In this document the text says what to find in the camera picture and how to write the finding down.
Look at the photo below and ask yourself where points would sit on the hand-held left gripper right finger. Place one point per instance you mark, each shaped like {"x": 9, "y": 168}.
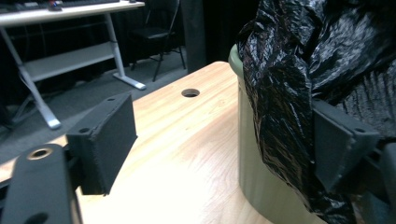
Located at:
{"x": 336, "y": 149}

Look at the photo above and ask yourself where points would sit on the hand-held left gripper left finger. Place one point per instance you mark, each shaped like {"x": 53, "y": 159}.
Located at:
{"x": 106, "y": 146}

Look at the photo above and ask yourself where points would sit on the black plastic garbage bag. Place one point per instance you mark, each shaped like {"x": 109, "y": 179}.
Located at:
{"x": 286, "y": 93}

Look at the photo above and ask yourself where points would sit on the green plastic trash bin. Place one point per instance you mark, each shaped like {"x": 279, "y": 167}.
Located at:
{"x": 264, "y": 193}

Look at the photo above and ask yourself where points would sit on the black folding chair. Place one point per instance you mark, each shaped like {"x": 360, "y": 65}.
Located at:
{"x": 155, "y": 32}

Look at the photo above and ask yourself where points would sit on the grey curtain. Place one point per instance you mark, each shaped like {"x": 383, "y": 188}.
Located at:
{"x": 193, "y": 34}

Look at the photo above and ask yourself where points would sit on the dark keyboard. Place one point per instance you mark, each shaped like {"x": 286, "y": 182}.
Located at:
{"x": 90, "y": 2}

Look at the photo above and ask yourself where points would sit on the white desk frame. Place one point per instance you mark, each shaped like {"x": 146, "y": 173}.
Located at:
{"x": 68, "y": 59}

